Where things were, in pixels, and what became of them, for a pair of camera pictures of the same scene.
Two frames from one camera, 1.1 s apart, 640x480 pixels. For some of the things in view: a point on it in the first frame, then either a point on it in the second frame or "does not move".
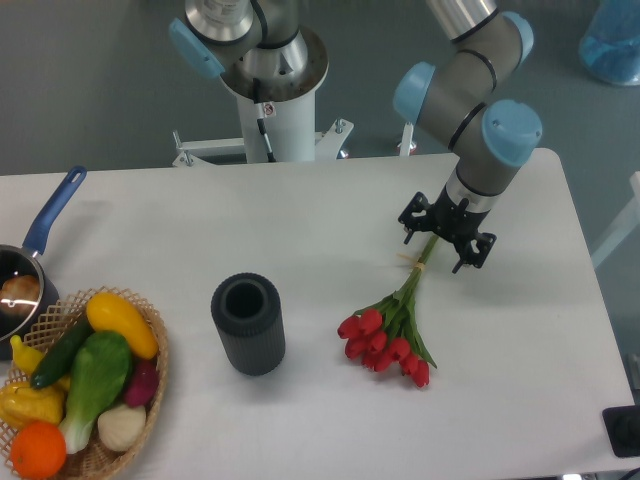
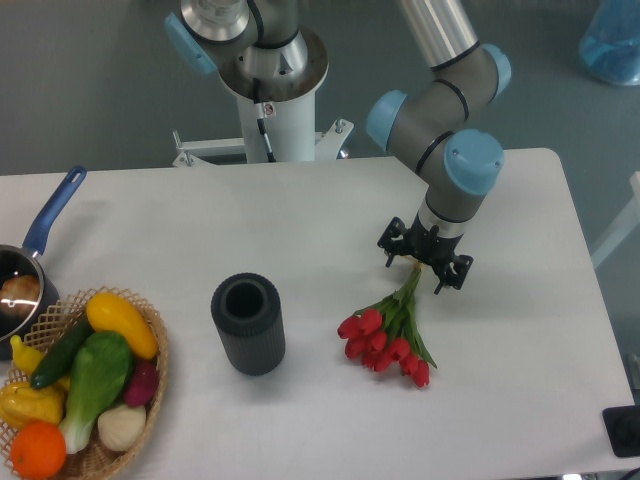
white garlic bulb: [119, 428] does not move
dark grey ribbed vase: [247, 309] does not move
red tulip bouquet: [381, 338] does not move
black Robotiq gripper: [454, 221] → [426, 246]
